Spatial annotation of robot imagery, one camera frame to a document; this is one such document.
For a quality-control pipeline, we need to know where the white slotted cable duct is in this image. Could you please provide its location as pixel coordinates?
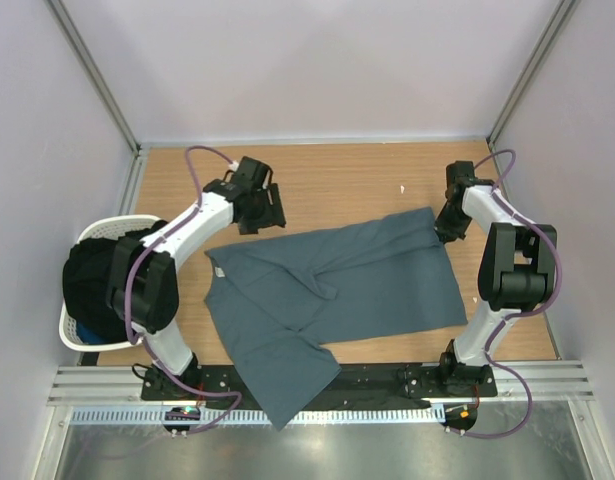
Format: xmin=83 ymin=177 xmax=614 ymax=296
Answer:
xmin=70 ymin=404 xmax=445 ymax=426

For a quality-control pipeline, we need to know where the aluminium rail frame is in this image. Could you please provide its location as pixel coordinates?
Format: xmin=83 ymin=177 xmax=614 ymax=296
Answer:
xmin=48 ymin=360 xmax=594 ymax=406

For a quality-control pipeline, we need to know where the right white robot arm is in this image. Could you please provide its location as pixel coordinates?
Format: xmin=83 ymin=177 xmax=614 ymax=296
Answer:
xmin=434 ymin=161 xmax=559 ymax=396

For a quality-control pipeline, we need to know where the corner aluminium post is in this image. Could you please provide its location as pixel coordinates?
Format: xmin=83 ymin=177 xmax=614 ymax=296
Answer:
xmin=44 ymin=0 xmax=140 ymax=156
xmin=487 ymin=0 xmax=580 ymax=150

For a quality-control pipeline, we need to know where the black t shirt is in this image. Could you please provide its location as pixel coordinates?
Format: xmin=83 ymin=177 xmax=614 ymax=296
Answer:
xmin=62 ymin=220 xmax=176 ymax=343

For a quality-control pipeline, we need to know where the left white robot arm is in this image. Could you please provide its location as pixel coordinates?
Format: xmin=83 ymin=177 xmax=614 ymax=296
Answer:
xmin=106 ymin=156 xmax=286 ymax=400

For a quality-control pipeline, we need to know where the white laundry basket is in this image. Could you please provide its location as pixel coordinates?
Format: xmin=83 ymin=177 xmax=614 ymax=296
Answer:
xmin=58 ymin=214 xmax=160 ymax=353

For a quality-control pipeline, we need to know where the grey-blue t shirt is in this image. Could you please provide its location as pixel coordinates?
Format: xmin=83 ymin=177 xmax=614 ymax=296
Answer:
xmin=205 ymin=207 xmax=467 ymax=429

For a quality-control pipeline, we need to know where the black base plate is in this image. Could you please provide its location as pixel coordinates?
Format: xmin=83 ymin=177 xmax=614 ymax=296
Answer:
xmin=132 ymin=363 xmax=498 ymax=411

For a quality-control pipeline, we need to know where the right corner aluminium post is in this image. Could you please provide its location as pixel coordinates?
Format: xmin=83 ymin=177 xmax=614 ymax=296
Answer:
xmin=487 ymin=0 xmax=580 ymax=150

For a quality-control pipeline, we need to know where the blue garment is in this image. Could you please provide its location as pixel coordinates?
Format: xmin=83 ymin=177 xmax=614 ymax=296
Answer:
xmin=76 ymin=323 xmax=107 ymax=345

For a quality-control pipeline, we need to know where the left corner aluminium post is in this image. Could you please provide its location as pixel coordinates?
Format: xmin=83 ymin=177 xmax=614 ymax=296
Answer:
xmin=44 ymin=0 xmax=140 ymax=156

